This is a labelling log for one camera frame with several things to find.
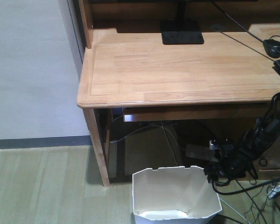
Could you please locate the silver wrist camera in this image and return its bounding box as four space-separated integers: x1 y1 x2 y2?
209 140 220 151

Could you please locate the black monitor stand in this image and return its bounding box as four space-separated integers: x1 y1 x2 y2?
160 0 204 45

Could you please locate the grey cable under desk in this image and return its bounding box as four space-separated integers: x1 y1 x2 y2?
104 115 187 164

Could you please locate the white power strip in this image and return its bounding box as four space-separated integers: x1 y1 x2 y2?
185 144 221 162

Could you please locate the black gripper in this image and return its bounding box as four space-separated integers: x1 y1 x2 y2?
204 149 252 183

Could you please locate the black monitor cable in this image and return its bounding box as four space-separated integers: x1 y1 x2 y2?
212 1 280 60

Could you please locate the black computer mouse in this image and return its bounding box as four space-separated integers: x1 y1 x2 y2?
263 39 280 58

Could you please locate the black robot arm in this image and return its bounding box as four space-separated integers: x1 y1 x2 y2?
204 92 280 183

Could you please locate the wooden desk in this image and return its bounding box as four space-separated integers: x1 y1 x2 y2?
77 0 280 187

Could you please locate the white plastic trash bin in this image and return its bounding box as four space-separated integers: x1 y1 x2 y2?
132 166 222 224

